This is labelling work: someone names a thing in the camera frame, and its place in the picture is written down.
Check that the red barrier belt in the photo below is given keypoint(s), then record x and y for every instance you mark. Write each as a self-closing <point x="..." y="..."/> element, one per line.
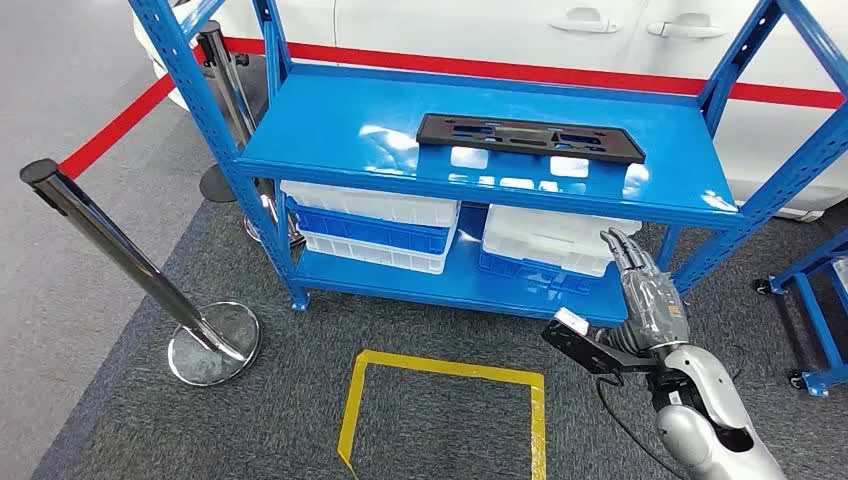
<point x="530" y="71"/>
<point x="119" y="126"/>

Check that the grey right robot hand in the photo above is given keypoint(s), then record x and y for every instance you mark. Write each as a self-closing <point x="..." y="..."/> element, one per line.
<point x="656" y="305"/>

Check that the blue metal shelf rack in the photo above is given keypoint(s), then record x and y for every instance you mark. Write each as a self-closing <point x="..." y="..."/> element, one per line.
<point x="331" y="119"/>

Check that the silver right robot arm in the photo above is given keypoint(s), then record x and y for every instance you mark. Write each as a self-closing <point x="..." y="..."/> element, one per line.
<point x="702" y="384"/>

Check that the black plastic frame part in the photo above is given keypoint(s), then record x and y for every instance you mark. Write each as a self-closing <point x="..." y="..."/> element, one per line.
<point x="434" y="129"/>

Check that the pale wrist camera, black bracket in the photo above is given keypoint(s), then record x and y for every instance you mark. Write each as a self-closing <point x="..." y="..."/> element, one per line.
<point x="571" y="321"/>

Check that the black stanchion post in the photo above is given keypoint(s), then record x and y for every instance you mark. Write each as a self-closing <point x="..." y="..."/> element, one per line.
<point x="215" y="185"/>

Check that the yellow floor tape square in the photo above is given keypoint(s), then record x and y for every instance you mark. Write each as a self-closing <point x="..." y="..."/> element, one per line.
<point x="450" y="368"/>

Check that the white car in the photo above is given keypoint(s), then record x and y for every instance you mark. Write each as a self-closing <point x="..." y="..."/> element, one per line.
<point x="464" y="33"/>

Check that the chrome stanchion post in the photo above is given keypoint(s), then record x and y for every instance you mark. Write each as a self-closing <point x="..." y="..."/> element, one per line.
<point x="119" y="248"/>
<point x="228" y="86"/>

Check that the blue wheeled cart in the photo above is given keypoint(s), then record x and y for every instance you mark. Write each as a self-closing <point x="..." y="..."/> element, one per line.
<point x="818" y="324"/>

